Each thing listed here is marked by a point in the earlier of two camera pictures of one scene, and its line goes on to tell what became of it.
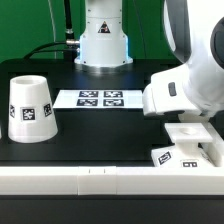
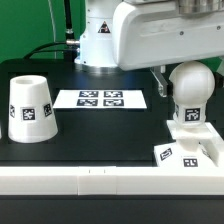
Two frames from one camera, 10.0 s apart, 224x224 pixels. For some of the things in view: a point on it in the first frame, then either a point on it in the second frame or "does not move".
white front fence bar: [111, 180] does not move
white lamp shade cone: [31, 117] does not move
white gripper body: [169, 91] → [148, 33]
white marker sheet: [99, 99] does not move
